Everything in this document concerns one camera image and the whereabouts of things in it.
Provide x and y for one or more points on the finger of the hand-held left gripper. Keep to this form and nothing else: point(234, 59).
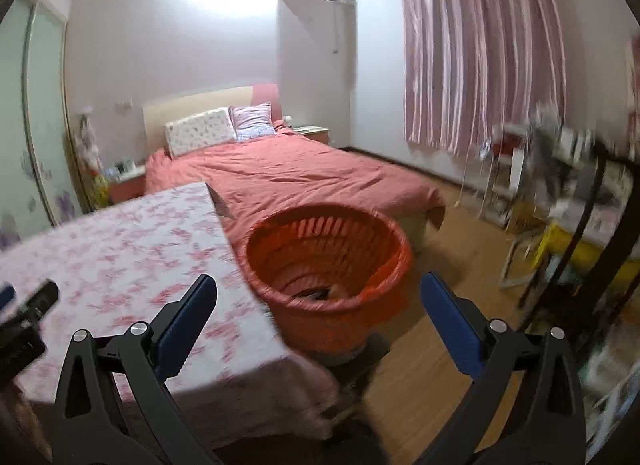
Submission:
point(6, 297)
point(40, 300)

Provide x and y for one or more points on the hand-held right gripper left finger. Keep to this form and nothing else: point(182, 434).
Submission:
point(182, 330)

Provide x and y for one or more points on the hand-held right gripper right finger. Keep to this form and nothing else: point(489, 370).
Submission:
point(450, 330)

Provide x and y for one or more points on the orange plastic basket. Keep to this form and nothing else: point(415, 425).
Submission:
point(300, 315)

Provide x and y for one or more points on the person's left forearm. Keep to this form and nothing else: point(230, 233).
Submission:
point(25, 425)

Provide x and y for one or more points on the black stool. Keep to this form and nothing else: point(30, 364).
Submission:
point(370, 350)

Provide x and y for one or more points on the floral tablecloth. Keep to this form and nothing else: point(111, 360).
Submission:
point(125, 255)

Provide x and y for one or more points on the yellow green plush toy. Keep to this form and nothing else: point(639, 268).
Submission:
point(101, 190)

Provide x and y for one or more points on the yellow bag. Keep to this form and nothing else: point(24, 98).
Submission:
point(560, 245)

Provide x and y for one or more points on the pink nightstand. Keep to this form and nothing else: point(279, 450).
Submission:
point(127, 187)
point(312, 135)

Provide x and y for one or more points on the person's leg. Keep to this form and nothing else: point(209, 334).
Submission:
point(357, 445)

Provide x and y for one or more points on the hanging plush toys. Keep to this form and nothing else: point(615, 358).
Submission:
point(89, 140)

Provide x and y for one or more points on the dark wooden chair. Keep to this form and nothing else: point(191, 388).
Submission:
point(585, 225)

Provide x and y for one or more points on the sliding door wardrobe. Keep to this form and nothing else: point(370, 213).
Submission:
point(35, 120)

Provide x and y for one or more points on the floral pillow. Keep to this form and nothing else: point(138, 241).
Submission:
point(200, 132)

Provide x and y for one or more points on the grey cloth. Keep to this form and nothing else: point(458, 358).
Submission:
point(550, 155)

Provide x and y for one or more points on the pink bed duvet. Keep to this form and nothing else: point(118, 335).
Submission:
point(310, 170)

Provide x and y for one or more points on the striped pink pillow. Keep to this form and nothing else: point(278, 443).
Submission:
point(252, 120)

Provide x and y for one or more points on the cream pink headboard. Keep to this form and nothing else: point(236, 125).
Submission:
point(195, 105)

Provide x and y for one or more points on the pink curtain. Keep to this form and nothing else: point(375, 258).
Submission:
point(480, 45)

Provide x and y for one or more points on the white tube frame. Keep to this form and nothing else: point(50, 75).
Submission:
point(512, 270)

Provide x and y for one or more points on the white wall switch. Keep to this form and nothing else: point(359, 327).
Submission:
point(123, 106)

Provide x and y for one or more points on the pink wall shelf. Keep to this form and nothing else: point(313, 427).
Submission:
point(634, 70)

